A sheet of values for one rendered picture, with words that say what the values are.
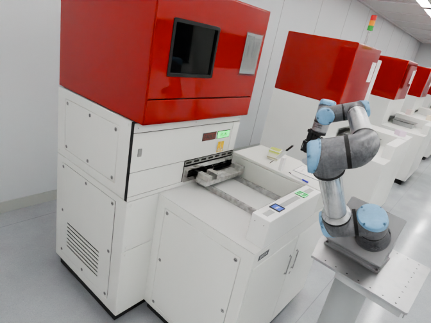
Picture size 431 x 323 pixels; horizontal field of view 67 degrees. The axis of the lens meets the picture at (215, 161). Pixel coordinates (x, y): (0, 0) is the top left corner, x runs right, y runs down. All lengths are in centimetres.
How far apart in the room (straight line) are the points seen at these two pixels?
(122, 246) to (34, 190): 156
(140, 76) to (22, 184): 192
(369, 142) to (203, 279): 102
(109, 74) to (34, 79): 132
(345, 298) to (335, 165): 81
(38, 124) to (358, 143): 245
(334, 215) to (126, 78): 105
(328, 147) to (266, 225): 48
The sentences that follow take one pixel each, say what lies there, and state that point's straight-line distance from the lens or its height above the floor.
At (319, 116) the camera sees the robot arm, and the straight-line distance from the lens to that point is 152.
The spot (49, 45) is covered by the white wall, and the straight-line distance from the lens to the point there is 289.
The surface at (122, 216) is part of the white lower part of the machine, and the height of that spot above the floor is 73.
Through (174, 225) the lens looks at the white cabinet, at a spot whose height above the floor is 70.
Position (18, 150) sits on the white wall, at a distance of 301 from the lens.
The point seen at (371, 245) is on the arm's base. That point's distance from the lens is 162.
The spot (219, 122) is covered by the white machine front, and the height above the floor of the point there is 118.
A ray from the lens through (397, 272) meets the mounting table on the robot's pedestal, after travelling 176.
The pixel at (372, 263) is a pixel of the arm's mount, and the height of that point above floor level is 86.
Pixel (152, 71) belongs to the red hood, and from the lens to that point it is 143.
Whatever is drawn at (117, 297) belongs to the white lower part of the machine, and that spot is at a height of 22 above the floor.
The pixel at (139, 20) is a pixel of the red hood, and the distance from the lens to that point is 147.
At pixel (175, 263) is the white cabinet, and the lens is 184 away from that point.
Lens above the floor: 165
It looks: 21 degrees down
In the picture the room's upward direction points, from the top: 12 degrees clockwise
